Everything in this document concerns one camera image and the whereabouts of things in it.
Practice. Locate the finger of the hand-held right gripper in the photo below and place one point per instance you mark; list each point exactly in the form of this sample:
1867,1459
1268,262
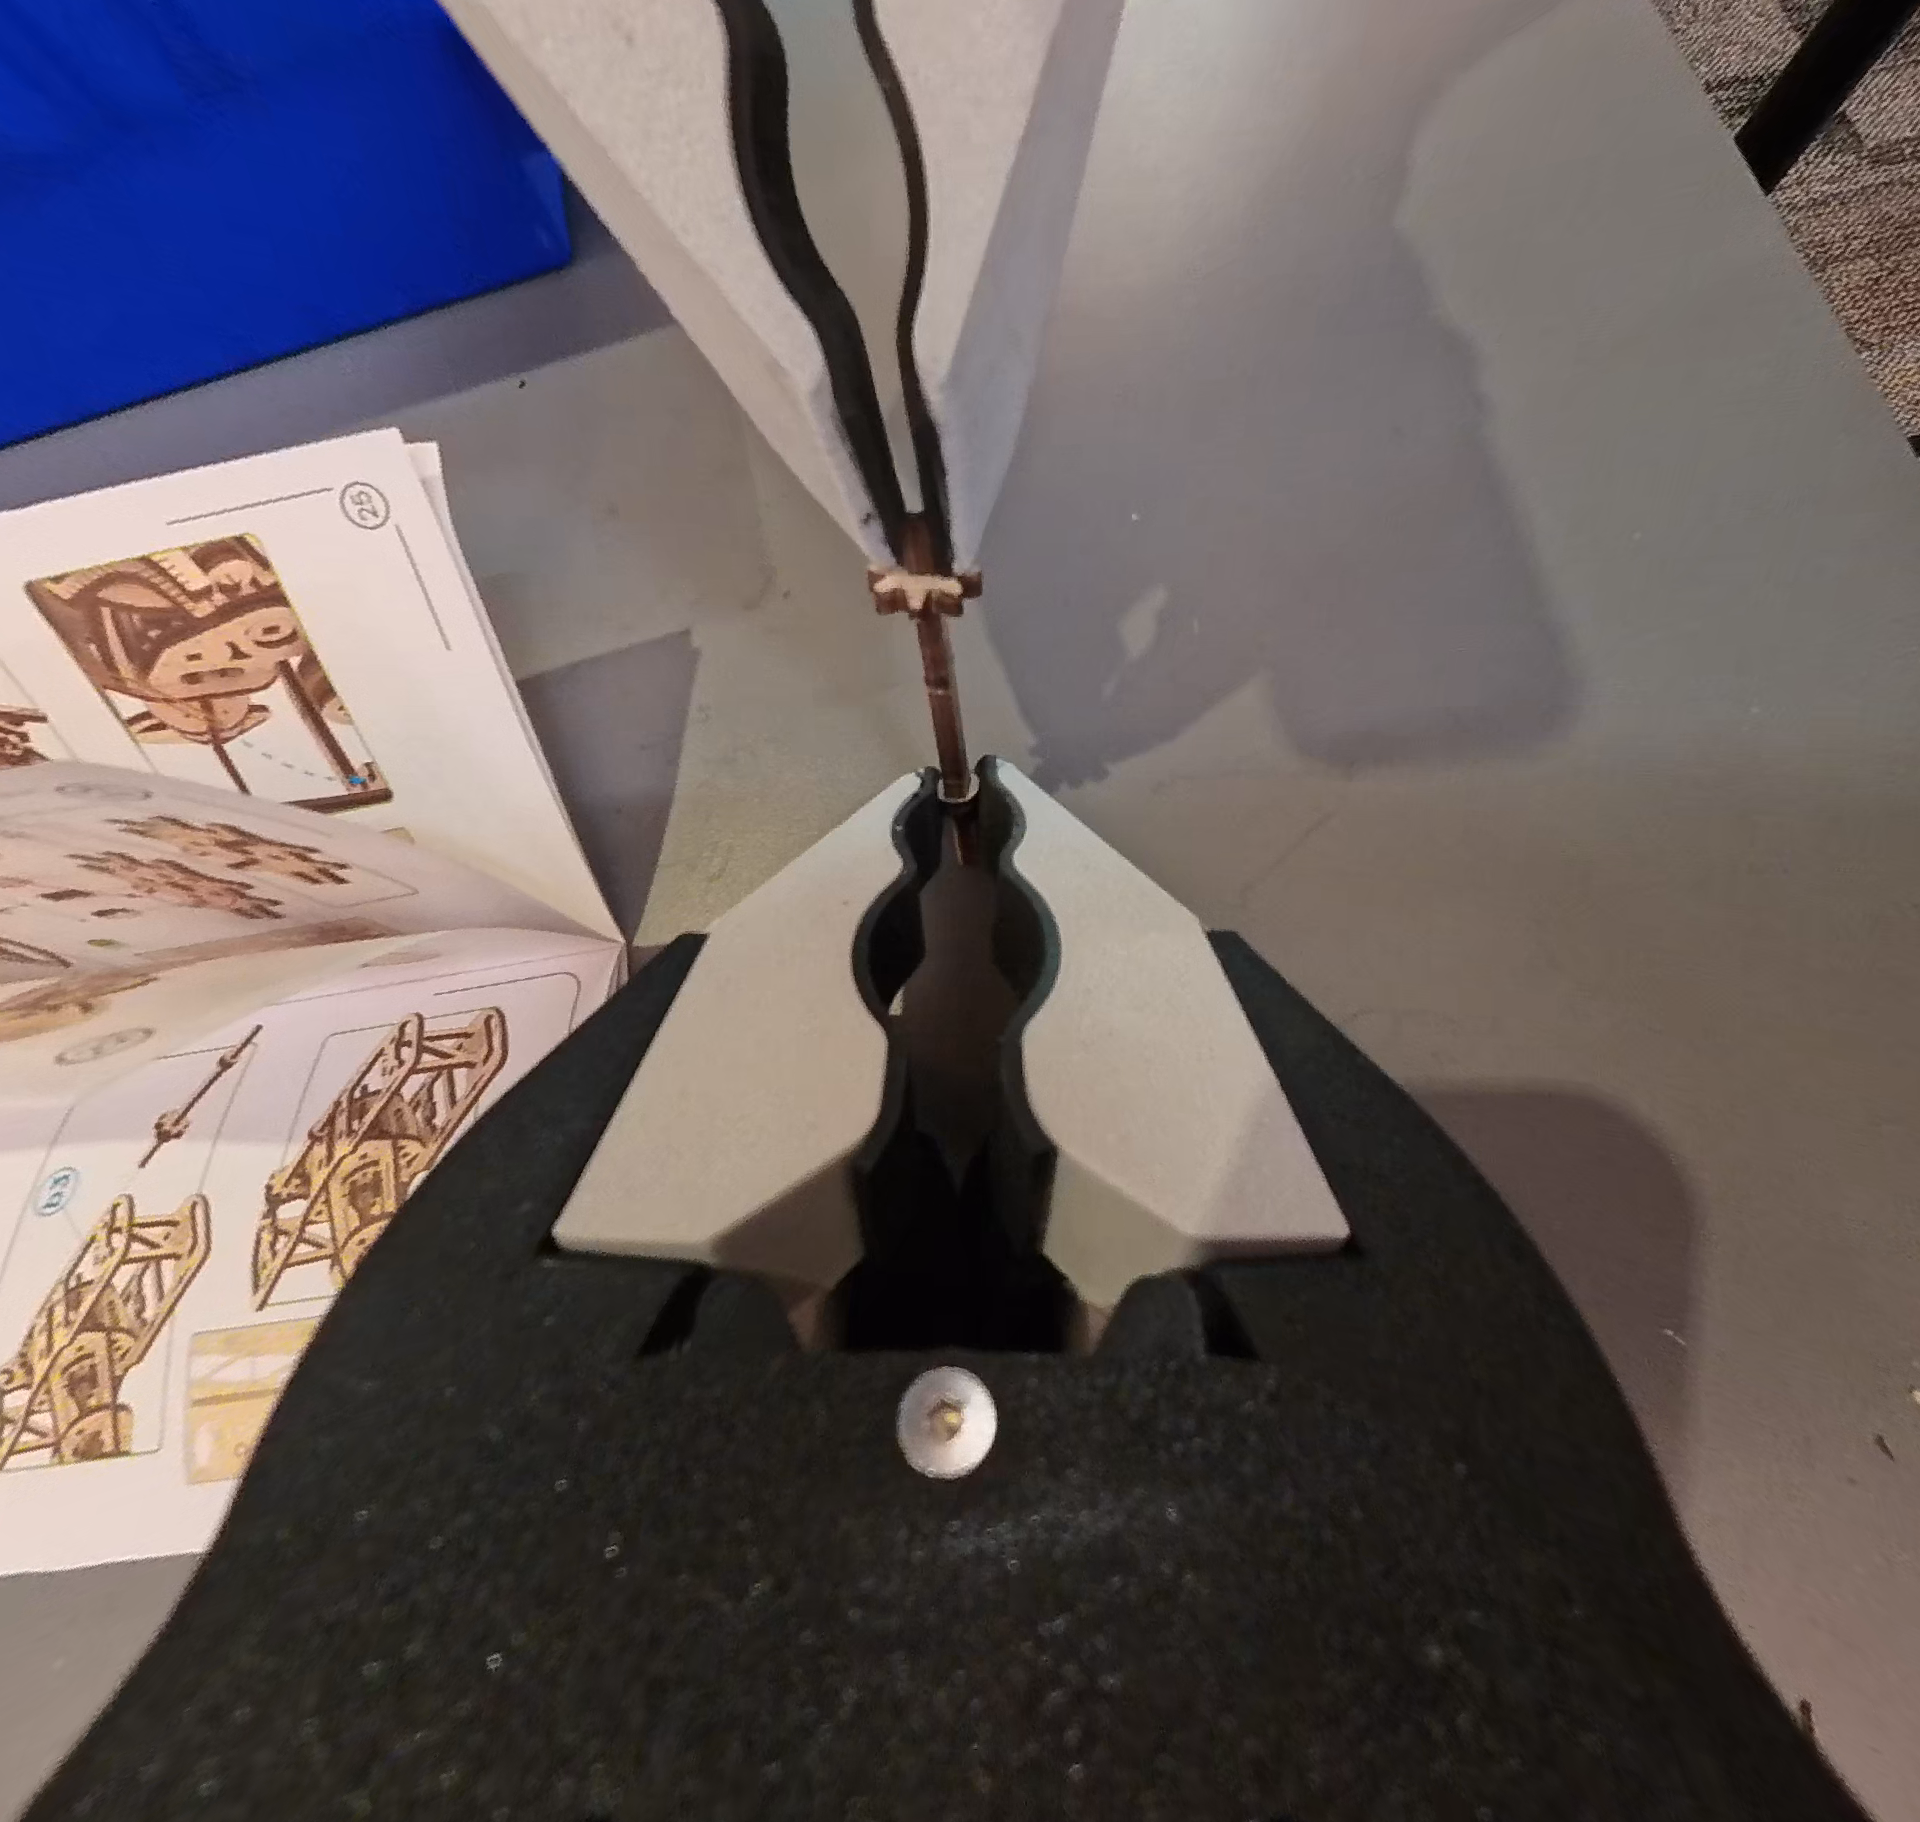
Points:
630,128
1020,128

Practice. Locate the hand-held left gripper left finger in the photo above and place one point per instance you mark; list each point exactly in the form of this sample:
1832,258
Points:
703,1100

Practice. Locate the black chair leg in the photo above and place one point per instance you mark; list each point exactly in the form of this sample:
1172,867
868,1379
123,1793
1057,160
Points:
1822,43

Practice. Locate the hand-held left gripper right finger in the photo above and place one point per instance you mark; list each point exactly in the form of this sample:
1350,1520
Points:
1184,1100

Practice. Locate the wooden axle with small gear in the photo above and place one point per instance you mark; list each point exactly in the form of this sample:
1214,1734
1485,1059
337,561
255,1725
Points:
936,653

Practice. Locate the model instruction booklet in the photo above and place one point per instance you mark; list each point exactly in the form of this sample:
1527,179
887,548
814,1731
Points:
300,831

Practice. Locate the blue plastic box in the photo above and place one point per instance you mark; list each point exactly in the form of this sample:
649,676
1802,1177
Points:
255,142

